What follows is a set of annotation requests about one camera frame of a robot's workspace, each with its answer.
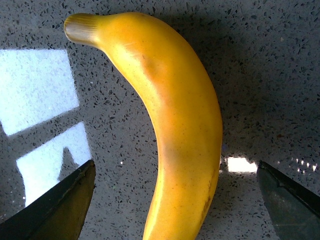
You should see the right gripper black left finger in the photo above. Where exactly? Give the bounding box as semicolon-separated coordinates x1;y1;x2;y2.
0;160;96;240

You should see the yellow banana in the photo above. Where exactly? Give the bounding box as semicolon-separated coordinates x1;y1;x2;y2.
64;12;223;240

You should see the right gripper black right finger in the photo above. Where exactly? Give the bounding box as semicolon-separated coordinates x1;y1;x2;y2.
256;161;320;240

